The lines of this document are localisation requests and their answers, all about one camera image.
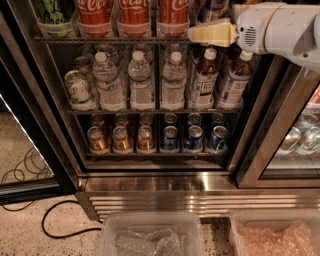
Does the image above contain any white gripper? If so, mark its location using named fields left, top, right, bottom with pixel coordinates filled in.
left=187, top=3, right=277, bottom=54

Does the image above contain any blue silver redbull can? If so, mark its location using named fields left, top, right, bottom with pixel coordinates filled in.
left=195, top=0, right=231, bottom=23

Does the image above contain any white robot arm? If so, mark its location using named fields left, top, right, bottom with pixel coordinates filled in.
left=187, top=2, right=320, bottom=73

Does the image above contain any right coca-cola can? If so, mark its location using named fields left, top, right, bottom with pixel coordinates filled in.
left=159, top=0, right=189, bottom=37

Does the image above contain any coca-cola can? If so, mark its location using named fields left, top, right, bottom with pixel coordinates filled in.
left=75, top=0, right=110, bottom=37
left=118, top=0, right=150, bottom=37
left=159, top=0, right=189, bottom=37

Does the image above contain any middle coca-cola can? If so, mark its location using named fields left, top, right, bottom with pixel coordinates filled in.
left=118, top=0, right=150, bottom=37

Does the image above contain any right blue can front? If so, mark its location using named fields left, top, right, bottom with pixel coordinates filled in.
left=206, top=126, right=228, bottom=154

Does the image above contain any middle blue can front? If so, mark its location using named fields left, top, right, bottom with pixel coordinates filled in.
left=183, top=125, right=203, bottom=152

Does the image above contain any left blue can front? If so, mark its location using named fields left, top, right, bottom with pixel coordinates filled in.
left=161, top=126, right=178, bottom=152

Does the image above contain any right fridge glass door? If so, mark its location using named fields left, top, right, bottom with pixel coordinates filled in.
left=237, top=57, right=320, bottom=188

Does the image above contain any right gold can front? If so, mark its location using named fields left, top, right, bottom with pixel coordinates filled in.
left=137, top=126, right=155, bottom=154

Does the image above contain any gold can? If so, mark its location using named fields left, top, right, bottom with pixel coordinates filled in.
left=137, top=126, right=155, bottom=154
left=112, top=126, right=132, bottom=154
left=87, top=126, right=109, bottom=155

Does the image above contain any left coca-cola can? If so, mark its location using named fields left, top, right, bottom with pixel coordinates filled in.
left=75, top=0, right=110, bottom=37

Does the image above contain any silver can behind right door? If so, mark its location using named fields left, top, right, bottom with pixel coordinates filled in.
left=296, top=126, right=320, bottom=155

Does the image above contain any middle gold can front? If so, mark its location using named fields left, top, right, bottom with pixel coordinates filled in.
left=112, top=126, right=132, bottom=154

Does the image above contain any steel fridge base grille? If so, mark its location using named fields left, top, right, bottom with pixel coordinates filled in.
left=75, top=173, right=320, bottom=220

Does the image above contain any left gold can front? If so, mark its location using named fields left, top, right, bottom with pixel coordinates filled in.
left=87, top=126, right=109, bottom=155

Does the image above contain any green lacroix can top shelf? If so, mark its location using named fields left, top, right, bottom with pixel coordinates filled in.
left=29, top=0, right=75, bottom=38

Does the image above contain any open fridge glass door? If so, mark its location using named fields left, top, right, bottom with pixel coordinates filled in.
left=0, top=10, right=76, bottom=206

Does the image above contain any left iced tea bottle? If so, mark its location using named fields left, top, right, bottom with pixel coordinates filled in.
left=188, top=48, right=218, bottom=110

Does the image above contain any iced tea bottle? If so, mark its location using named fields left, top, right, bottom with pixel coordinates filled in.
left=217, top=50, right=253, bottom=110
left=188, top=48, right=218, bottom=110

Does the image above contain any right iced tea bottle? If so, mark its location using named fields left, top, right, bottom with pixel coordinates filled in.
left=217, top=50, right=253, bottom=110

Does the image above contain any right water bottle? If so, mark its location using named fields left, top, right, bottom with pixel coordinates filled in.
left=161, top=51, right=187, bottom=110

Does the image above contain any water bottle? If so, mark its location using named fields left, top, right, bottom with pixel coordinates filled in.
left=128, top=50, right=155, bottom=111
left=161, top=51, right=187, bottom=110
left=93, top=52, right=126, bottom=111

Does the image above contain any middle water bottle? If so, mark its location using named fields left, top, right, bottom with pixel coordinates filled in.
left=128, top=50, right=155, bottom=111

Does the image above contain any left water bottle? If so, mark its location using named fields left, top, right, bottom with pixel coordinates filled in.
left=93, top=52, right=126, bottom=111

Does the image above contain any bin with pink bubble wrap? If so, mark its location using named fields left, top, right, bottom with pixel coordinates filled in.
left=229, top=209, right=320, bottom=256

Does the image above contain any clear bubble wrap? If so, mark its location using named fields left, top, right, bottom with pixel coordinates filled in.
left=116, top=228, right=186, bottom=256

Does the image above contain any pink bubble wrap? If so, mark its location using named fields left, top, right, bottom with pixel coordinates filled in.
left=237, top=220, right=319, bottom=256

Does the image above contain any clear plastic bin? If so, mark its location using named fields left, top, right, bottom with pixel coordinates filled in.
left=97, top=212, right=205, bottom=256

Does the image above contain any black power cable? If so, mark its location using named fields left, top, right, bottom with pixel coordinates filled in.
left=40, top=199, right=103, bottom=240

